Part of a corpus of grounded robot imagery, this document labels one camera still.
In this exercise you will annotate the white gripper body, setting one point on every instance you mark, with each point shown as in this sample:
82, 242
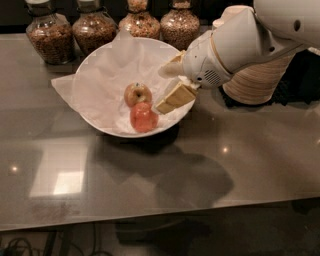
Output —
202, 63

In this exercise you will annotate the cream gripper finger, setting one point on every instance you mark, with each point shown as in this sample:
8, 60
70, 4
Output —
174, 67
178, 93

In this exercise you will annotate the red apple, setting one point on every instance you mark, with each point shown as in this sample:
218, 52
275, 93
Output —
142, 118

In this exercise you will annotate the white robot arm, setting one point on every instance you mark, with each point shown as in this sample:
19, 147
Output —
246, 56

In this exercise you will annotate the yellow-green apple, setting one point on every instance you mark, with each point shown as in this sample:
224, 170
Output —
136, 93

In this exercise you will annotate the white bowl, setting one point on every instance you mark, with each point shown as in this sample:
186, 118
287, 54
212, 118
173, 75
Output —
100, 123

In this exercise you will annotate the glass cereal jar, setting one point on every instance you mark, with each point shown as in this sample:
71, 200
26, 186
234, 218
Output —
94, 27
49, 32
180, 26
139, 22

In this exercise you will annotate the rear stack of paper bowls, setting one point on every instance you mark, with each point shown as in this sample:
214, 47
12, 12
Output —
232, 16

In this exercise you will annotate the white tissue paper liner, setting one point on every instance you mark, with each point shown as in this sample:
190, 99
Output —
100, 86

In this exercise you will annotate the black mat under bowls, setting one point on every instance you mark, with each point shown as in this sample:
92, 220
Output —
300, 83

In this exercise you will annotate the leftmost glass cereal jar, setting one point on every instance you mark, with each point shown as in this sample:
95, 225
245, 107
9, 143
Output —
49, 32

